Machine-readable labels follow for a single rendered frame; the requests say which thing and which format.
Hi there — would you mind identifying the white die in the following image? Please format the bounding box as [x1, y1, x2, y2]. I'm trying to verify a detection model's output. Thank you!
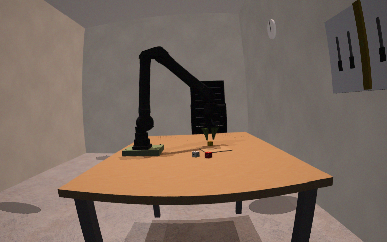
[192, 151, 200, 157]

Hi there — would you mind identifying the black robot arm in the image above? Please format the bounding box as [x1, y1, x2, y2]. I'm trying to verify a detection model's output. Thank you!
[132, 46, 226, 150]

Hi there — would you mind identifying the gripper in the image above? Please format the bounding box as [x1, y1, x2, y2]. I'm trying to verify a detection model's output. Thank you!
[200, 123, 219, 140]

